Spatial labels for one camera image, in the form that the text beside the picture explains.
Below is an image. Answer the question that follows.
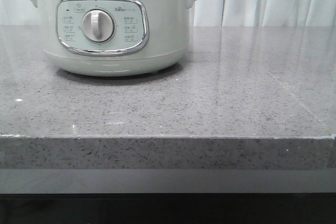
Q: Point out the pale green electric pot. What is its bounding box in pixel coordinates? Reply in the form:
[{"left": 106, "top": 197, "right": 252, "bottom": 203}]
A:
[{"left": 30, "top": 0, "right": 196, "bottom": 77}]

